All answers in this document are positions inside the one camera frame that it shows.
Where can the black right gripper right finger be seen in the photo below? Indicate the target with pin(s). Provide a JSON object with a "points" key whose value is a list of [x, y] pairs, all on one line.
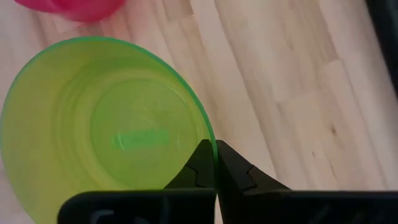
{"points": [[239, 180]]}

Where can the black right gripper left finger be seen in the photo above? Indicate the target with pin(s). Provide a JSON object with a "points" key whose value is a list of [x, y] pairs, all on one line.
{"points": [[199, 174]]}

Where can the magenta plastic bowl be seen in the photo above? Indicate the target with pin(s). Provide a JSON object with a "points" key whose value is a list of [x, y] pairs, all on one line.
{"points": [[84, 9]]}

